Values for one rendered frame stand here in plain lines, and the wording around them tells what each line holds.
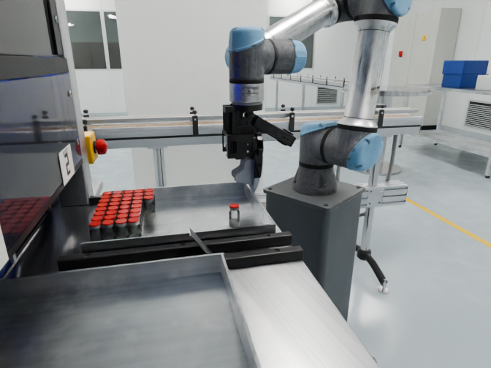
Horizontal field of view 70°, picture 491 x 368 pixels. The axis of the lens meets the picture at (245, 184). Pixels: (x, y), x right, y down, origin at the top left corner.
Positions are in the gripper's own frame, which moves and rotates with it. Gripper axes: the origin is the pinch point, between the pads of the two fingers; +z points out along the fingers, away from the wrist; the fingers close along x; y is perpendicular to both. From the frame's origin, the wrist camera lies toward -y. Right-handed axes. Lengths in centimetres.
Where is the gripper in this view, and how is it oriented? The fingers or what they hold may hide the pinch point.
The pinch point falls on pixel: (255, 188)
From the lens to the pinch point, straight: 84.5
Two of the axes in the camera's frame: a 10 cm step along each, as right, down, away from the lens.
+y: -9.7, 0.8, -2.1
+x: 2.3, 3.2, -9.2
